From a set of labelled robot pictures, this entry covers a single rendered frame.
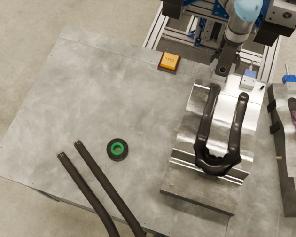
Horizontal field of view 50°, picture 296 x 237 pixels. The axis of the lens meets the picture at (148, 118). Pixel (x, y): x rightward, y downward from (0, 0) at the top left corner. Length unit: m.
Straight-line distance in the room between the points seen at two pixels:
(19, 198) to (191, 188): 1.26
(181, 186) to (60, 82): 0.64
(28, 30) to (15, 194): 1.22
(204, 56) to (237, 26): 1.13
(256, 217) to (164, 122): 0.47
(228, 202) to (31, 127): 0.78
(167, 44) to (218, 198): 1.28
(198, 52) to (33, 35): 1.24
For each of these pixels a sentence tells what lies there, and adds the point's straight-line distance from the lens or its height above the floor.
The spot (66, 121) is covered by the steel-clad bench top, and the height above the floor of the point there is 0.80.
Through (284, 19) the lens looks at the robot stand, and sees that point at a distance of 1.42.
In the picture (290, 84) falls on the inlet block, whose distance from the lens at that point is 1.33.
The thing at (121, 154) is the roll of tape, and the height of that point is 0.84.
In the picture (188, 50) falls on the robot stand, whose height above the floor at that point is 0.21.
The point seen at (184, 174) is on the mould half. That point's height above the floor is 0.86.
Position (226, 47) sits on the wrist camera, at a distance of 1.09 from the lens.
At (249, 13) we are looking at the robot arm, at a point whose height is 1.25.
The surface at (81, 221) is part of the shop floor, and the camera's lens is 1.98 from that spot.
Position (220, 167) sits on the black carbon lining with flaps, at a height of 0.87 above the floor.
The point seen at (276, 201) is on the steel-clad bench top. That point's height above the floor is 0.80.
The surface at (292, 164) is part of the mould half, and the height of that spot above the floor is 0.87.
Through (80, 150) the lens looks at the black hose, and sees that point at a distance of 1.17.
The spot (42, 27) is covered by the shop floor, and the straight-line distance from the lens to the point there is 2.60.
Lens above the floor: 1.93
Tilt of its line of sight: 67 degrees down
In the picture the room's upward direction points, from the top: 1 degrees clockwise
